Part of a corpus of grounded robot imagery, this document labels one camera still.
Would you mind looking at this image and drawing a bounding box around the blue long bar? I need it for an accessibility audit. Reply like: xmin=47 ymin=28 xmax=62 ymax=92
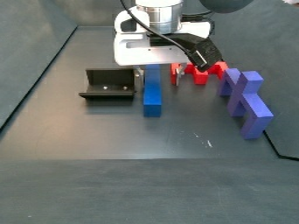
xmin=145 ymin=65 xmax=163 ymax=117

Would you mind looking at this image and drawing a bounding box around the black U-shaped holder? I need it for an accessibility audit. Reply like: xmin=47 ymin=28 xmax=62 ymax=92
xmin=79 ymin=68 xmax=135 ymax=99

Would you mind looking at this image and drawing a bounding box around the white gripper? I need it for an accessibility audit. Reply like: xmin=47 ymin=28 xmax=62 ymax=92
xmin=114 ymin=6 xmax=211 ymax=88

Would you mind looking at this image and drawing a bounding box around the red E-shaped block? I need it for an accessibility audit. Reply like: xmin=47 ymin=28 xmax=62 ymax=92
xmin=171 ymin=61 xmax=229 ymax=85

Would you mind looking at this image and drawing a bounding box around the purple H-shaped block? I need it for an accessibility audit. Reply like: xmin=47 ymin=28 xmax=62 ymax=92
xmin=218 ymin=68 xmax=274 ymax=139

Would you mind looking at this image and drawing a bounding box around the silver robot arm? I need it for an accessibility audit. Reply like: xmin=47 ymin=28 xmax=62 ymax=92
xmin=114 ymin=0 xmax=215 ymax=85

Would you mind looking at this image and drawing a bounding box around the black cable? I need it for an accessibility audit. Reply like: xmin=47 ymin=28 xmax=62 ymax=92
xmin=119 ymin=0 xmax=210 ymax=68

